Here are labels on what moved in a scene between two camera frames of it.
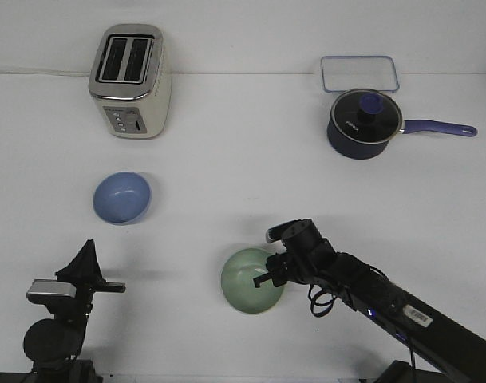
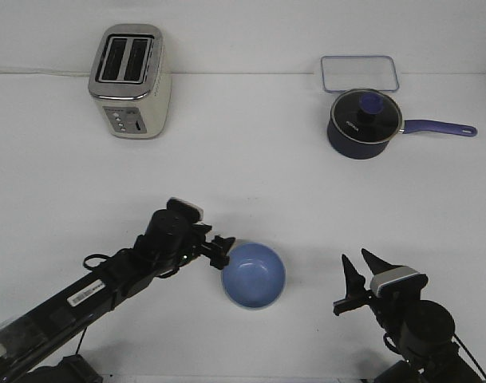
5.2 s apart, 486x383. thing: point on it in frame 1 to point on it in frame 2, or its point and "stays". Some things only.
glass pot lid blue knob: (367, 116) stays
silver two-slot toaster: (131, 80) stays
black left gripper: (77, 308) to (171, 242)
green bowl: (239, 273) to (239, 242)
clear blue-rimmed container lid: (341, 73) stays
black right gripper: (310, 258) to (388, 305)
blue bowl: (122, 197) to (255, 275)
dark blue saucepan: (363, 124) stays
